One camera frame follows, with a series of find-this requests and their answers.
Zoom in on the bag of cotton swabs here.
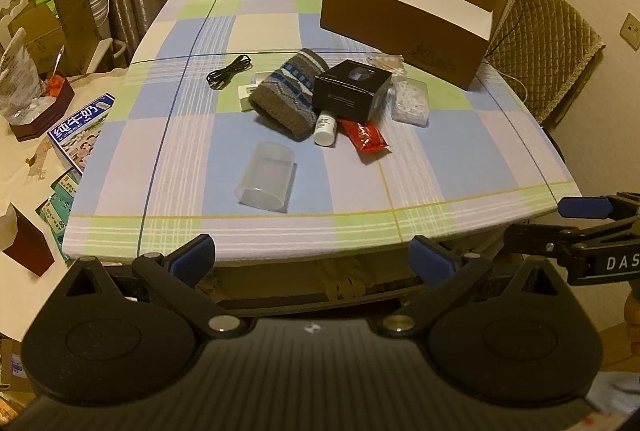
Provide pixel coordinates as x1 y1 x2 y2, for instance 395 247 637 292
367 53 406 76

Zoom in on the crinkled silver plastic bag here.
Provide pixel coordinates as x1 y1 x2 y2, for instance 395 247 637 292
0 27 43 119

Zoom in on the small black product box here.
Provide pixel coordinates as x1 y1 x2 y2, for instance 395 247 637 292
312 60 393 124

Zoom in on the white charger adapter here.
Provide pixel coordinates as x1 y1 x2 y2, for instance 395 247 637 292
238 72 269 112

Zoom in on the checked pastel tablecloth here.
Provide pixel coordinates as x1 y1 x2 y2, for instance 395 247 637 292
63 0 579 266

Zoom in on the translucent plastic cup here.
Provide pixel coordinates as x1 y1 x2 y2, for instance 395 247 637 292
234 142 295 212

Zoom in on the grey blue knitted beanie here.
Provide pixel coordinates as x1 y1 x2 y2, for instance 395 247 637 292
248 49 329 141

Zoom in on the blue milk box lying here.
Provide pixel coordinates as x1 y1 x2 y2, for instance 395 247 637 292
47 93 115 174

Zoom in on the bag of white small items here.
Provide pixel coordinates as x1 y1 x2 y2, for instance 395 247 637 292
390 77 430 128

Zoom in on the brown paper bag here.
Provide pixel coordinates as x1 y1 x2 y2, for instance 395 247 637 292
1 0 110 76

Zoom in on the brown open cardboard box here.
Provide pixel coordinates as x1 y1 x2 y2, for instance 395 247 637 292
320 0 494 90

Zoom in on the dark red small box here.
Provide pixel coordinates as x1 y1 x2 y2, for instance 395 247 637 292
0 204 54 277

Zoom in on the black usb cable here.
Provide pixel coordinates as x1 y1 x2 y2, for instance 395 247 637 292
205 54 254 91

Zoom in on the quilted brown chair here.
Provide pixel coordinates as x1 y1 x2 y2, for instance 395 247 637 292
487 0 605 128

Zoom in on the red snack packet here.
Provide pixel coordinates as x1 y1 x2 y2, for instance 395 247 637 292
337 118 388 154

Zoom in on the dark red tray with items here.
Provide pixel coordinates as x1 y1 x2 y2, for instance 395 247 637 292
10 75 75 142

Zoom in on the white pill bottle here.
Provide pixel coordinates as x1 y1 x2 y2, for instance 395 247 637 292
314 110 337 147

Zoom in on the person's hand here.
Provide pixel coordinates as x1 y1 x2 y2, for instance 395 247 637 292
624 292 640 342

